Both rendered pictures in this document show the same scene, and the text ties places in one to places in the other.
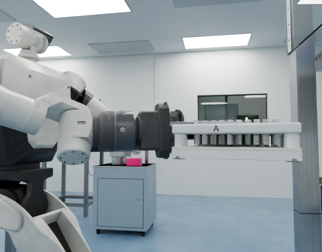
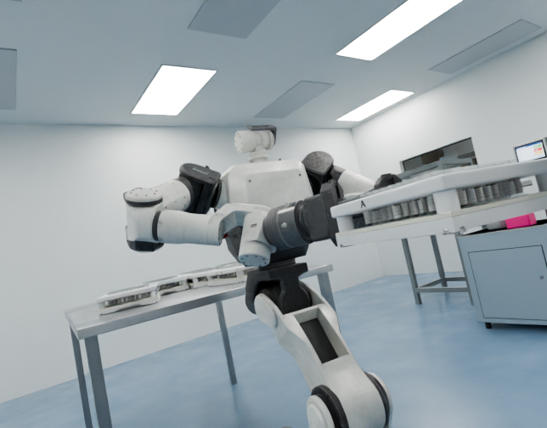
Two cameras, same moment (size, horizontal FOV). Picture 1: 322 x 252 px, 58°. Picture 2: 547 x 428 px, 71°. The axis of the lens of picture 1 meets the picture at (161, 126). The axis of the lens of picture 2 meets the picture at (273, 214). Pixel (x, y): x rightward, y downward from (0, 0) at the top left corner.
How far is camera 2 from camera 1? 0.42 m
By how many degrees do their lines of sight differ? 44
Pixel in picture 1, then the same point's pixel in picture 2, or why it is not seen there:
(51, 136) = not seen: hidden behind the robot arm
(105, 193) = (485, 273)
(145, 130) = (311, 219)
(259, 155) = (408, 231)
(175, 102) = not seen: outside the picture
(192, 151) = (351, 236)
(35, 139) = not seen: hidden behind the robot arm
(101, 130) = (267, 230)
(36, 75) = (256, 177)
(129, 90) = (513, 108)
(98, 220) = (483, 310)
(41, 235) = (290, 332)
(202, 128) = (352, 206)
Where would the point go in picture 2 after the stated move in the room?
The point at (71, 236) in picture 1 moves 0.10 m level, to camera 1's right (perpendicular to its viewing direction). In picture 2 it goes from (330, 333) to (361, 334)
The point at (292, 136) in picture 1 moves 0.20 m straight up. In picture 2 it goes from (437, 197) to (400, 41)
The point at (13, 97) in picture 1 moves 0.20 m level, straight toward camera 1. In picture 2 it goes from (190, 220) to (125, 220)
